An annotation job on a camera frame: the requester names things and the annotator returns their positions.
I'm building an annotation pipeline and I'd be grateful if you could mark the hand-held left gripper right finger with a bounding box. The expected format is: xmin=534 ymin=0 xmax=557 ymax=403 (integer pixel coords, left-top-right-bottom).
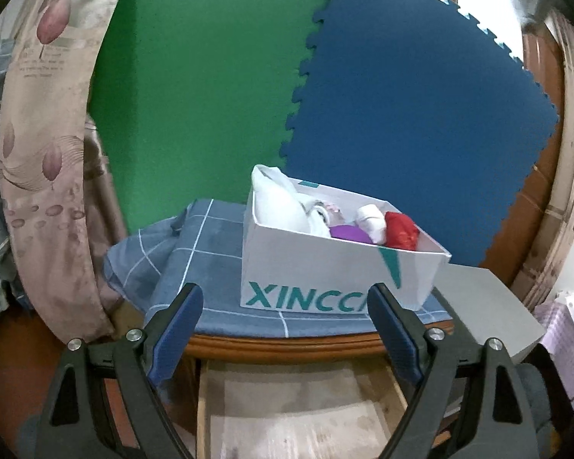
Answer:
xmin=366 ymin=283 xmax=541 ymax=459

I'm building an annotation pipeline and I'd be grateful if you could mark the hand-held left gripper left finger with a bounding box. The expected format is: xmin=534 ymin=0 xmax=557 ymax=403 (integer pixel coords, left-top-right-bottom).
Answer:
xmin=36 ymin=284 xmax=204 ymax=459

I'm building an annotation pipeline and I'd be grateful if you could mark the red underwear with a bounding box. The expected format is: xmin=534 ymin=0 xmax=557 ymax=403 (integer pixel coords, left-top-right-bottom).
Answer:
xmin=384 ymin=211 xmax=419 ymax=251

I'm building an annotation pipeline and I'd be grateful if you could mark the purple underwear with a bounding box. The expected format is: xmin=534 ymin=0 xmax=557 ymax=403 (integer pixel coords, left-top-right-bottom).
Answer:
xmin=329 ymin=224 xmax=374 ymax=246

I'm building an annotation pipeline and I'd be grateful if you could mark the white shoe box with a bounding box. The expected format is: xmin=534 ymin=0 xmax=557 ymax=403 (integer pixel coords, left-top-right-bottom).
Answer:
xmin=239 ymin=174 xmax=453 ymax=315

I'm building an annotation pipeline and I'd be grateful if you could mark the grey-white underwear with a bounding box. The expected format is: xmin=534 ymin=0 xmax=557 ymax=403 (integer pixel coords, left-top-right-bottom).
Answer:
xmin=355 ymin=205 xmax=388 ymax=244

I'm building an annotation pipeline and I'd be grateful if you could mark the wooden drawer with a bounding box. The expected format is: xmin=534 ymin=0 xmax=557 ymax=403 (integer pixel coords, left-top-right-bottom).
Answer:
xmin=196 ymin=356 xmax=453 ymax=459

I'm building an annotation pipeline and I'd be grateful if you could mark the pink floral white underwear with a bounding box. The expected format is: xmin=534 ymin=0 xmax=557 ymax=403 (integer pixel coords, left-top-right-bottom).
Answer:
xmin=316 ymin=198 xmax=345 ymax=225

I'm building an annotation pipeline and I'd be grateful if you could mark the white bra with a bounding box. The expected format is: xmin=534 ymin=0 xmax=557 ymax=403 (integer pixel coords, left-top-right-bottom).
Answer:
xmin=251 ymin=164 xmax=333 ymax=237

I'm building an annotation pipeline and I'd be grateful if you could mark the blue checked cloth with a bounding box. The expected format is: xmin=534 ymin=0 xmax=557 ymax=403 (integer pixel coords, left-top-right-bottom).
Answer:
xmin=103 ymin=198 xmax=453 ymax=345

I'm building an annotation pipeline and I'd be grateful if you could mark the grey side table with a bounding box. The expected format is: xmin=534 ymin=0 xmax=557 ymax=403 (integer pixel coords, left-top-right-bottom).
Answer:
xmin=433 ymin=264 xmax=546 ymax=364

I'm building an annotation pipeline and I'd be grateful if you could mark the wooden nightstand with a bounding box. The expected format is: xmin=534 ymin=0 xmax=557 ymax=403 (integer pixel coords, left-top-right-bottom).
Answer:
xmin=179 ymin=318 xmax=460 ymax=459

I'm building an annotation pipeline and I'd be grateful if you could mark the person's right leg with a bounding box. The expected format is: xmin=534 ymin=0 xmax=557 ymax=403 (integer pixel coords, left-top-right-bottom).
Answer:
xmin=514 ymin=344 xmax=574 ymax=459

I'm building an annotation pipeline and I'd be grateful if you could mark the blue foam mat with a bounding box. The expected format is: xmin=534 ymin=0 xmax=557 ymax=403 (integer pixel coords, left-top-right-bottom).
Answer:
xmin=284 ymin=0 xmax=560 ymax=269

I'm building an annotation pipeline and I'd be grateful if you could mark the pink floral quilt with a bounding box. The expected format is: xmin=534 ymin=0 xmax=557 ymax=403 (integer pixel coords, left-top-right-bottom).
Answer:
xmin=0 ymin=0 xmax=139 ymax=342

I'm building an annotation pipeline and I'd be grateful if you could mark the wooden door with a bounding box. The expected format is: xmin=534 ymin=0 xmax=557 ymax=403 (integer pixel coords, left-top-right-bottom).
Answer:
xmin=440 ymin=0 xmax=574 ymax=309

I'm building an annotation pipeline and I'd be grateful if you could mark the green foam mat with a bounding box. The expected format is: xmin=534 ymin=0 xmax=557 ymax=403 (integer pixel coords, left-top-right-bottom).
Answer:
xmin=88 ymin=0 xmax=336 ymax=235

